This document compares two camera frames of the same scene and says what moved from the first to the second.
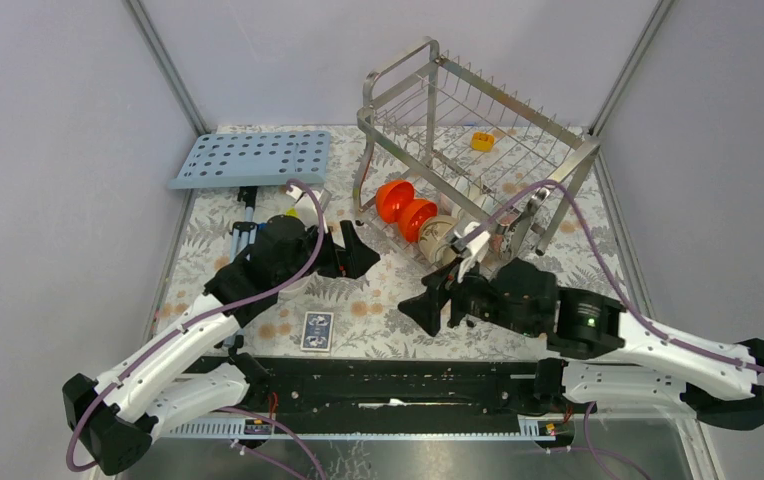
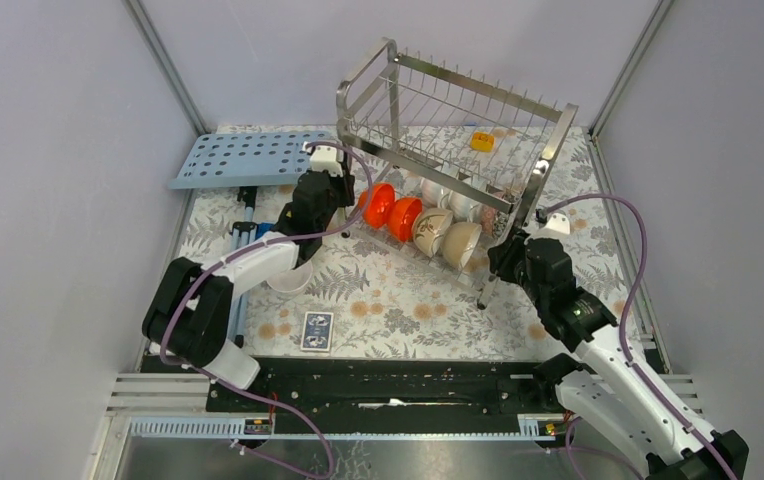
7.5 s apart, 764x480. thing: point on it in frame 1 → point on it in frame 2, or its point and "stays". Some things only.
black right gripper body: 482,302 → 510,264
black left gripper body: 331,258 → 341,196
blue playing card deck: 317,331 stays
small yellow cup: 482,141 stays
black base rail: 399,389 stays
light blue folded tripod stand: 244,234 stays
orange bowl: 390,194 → 375,202
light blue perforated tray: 255,159 stays
